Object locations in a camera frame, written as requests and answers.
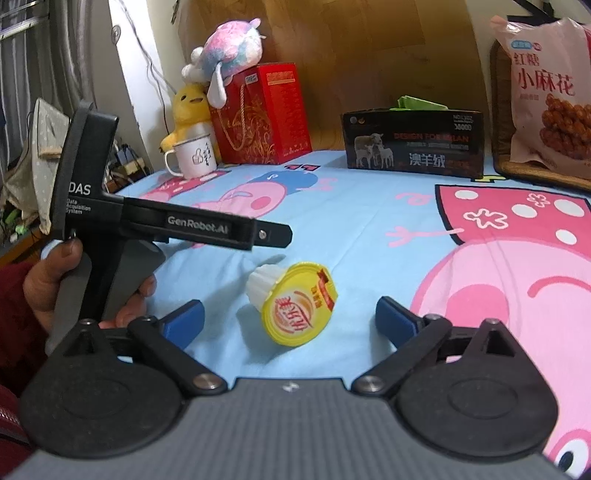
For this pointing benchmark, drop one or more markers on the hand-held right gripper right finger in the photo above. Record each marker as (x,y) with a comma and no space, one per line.
(395,323)

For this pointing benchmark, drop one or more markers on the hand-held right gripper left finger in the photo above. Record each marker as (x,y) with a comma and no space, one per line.
(184,323)

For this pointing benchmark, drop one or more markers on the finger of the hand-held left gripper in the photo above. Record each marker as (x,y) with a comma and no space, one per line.
(277,233)

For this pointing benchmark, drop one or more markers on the white jelly cup yellow lid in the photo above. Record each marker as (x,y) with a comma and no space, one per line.
(295,309)

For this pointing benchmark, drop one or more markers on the black cardboard box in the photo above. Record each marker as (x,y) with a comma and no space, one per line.
(415,147)

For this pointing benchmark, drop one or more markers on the light green pastry packet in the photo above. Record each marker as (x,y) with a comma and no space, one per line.
(415,102)

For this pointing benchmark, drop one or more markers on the person's left hand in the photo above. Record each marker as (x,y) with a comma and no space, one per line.
(51,272)

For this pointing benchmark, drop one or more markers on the dark cluttered items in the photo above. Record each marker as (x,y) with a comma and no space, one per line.
(127,168)

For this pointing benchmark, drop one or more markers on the floral cloth cover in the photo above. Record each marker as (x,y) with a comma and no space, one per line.
(41,152)

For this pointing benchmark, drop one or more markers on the cartoon pig bedsheet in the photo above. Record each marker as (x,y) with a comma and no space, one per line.
(369,230)

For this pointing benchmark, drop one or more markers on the white enamel mug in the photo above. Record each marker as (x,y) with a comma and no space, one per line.
(196,157)

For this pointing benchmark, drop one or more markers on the red gift box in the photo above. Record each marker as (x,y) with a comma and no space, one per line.
(268,120)

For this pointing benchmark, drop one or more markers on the yellow duck plush toy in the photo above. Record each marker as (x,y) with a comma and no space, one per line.
(189,106)

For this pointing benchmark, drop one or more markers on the grey curtain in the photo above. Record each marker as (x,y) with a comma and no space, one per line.
(27,55)

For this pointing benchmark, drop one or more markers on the pastel unicorn plush toy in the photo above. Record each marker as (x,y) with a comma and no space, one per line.
(231,46)

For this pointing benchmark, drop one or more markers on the wooden headboard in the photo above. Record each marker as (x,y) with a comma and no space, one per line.
(369,55)

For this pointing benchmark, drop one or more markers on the large pink snack bag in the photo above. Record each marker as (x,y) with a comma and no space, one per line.
(545,92)

